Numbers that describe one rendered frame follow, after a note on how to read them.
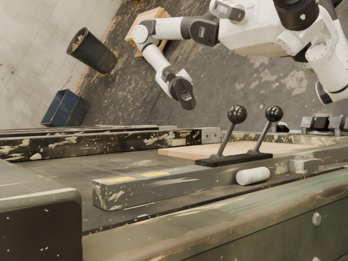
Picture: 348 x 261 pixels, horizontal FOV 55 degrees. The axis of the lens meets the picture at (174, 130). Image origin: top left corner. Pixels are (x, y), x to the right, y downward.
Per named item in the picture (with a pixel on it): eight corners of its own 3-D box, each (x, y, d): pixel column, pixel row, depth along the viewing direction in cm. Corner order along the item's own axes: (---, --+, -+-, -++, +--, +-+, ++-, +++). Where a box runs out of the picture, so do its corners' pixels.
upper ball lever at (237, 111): (227, 168, 68) (255, 110, 62) (214, 170, 65) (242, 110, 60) (215, 157, 70) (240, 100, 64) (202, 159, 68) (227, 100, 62)
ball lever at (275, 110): (262, 162, 75) (290, 110, 70) (252, 163, 73) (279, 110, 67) (250, 152, 78) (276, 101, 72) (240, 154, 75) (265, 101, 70)
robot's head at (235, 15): (233, 0, 110) (216, -5, 106) (251, 7, 105) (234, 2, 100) (227, 19, 113) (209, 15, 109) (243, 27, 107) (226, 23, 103)
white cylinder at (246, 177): (247, 187, 64) (271, 181, 69) (247, 171, 64) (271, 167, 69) (235, 184, 66) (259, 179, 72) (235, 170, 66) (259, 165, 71)
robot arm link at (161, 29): (132, 15, 142) (178, 12, 132) (149, 23, 153) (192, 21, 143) (130, 43, 143) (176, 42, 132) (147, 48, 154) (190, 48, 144)
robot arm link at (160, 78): (172, 100, 143) (154, 77, 147) (188, 87, 142) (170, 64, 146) (168, 96, 137) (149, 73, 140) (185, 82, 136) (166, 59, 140)
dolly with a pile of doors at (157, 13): (182, 26, 438) (161, 4, 415) (166, 59, 425) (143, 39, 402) (155, 33, 486) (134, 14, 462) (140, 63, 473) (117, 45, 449)
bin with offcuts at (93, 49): (124, 50, 537) (91, 24, 500) (109, 77, 525) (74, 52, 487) (108, 53, 577) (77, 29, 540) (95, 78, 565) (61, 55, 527)
